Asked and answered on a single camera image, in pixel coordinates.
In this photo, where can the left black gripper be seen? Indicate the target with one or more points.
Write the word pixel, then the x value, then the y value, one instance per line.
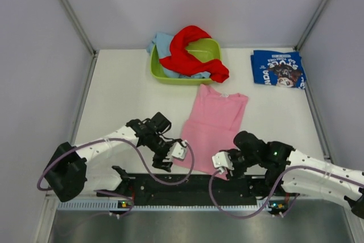
pixel 157 159

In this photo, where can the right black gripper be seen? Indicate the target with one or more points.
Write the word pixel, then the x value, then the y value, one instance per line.
pixel 236 172

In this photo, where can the pink t shirt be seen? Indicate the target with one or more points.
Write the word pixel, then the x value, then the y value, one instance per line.
pixel 213 123

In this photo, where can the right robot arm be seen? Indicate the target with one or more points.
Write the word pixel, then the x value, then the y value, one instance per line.
pixel 292 171

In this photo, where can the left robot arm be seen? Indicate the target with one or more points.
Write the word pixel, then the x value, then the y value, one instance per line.
pixel 93 166

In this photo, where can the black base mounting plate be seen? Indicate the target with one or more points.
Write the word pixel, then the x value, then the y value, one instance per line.
pixel 197 200

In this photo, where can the red t shirt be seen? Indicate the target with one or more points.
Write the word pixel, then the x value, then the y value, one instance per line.
pixel 182 62

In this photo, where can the folded blue printed t shirt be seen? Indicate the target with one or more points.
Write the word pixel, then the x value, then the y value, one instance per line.
pixel 278 69

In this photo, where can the green plastic basin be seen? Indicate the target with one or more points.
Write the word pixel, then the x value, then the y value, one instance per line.
pixel 204 50

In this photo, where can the light blue t shirt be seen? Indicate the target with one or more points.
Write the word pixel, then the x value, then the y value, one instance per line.
pixel 162 43

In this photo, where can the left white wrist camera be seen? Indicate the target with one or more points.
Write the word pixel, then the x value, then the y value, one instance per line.
pixel 179 150

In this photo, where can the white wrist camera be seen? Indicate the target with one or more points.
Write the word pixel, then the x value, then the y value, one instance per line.
pixel 222 162
pixel 179 150

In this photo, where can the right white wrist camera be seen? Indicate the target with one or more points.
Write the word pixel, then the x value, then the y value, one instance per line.
pixel 222 162

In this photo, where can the grey slotted cable duct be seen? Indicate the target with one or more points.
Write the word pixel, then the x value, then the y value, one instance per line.
pixel 120 205

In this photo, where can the aluminium frame rail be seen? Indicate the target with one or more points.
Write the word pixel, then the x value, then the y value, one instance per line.
pixel 143 186

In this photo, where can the left aluminium corner post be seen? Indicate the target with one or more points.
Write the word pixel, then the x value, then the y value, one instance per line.
pixel 76 24

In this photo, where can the aluminium corner post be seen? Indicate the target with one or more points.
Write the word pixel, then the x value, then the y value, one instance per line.
pixel 76 24
pixel 314 19

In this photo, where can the right aluminium corner post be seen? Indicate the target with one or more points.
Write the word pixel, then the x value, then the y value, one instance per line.
pixel 314 19

